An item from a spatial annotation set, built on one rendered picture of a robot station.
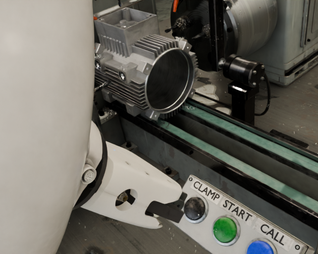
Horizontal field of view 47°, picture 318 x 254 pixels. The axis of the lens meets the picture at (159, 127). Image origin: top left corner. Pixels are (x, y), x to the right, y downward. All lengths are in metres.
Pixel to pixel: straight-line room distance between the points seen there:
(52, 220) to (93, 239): 0.67
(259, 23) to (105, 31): 0.40
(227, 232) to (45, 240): 0.31
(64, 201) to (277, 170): 0.69
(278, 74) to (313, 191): 0.53
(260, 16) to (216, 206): 0.66
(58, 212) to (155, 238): 0.64
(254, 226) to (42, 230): 0.32
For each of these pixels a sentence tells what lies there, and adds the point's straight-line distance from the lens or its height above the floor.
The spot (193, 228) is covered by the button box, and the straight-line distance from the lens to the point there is 0.49.
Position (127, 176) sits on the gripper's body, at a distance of 0.30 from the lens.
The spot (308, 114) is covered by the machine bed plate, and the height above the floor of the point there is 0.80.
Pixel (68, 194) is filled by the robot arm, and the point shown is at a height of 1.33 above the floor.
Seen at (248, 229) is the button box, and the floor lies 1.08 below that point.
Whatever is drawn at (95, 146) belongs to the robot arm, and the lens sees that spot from 0.28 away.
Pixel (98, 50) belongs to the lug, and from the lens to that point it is 0.93.
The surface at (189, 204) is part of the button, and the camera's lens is 0.48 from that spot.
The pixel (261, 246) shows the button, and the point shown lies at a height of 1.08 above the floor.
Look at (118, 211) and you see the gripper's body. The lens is 0.31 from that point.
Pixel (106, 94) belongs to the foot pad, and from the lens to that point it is 0.93.
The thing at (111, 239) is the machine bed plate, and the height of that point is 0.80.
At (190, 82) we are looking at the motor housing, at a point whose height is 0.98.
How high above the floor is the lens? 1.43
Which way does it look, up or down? 36 degrees down
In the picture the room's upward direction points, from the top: 9 degrees counter-clockwise
